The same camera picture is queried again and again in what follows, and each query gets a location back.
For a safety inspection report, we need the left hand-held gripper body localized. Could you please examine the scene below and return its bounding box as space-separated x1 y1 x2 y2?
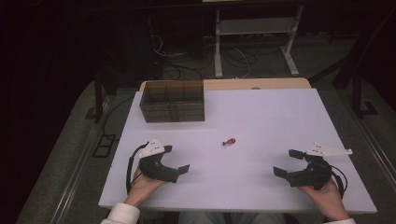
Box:
138 138 166 181

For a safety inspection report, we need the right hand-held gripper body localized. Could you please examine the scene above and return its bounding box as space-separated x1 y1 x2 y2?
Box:
303 142 354 191

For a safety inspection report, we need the brown transparent compartment box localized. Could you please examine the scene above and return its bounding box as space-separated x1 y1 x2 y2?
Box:
138 79 205 123

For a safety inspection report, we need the person's left hand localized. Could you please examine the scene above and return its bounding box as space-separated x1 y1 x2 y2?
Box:
124 167 166 208

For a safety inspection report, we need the person's right hand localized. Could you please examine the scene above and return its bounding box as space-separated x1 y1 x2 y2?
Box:
297 178 350 222

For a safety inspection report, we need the wooden table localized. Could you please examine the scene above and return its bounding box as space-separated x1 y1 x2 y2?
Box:
139 77 312 92

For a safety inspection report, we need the black stand leg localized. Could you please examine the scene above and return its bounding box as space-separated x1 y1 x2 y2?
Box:
84 70 120 124

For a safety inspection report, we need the black angled stand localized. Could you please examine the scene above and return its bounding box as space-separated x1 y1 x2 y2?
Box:
311 8 396 119

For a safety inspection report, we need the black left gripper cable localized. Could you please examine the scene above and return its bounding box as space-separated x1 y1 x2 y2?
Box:
125 141 150 194

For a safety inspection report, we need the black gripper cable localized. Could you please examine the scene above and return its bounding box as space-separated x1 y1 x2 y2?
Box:
329 165 348 200
125 141 150 194

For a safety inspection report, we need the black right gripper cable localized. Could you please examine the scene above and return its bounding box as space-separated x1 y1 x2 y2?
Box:
329 165 348 200

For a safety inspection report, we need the black floor cable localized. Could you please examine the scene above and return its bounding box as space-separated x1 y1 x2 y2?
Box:
102 95 135 139

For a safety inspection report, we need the tangle of floor cables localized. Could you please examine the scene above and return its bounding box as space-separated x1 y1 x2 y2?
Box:
148 33 260 80

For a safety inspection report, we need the white metal stand frame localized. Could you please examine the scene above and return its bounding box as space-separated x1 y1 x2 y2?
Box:
214 4 304 78

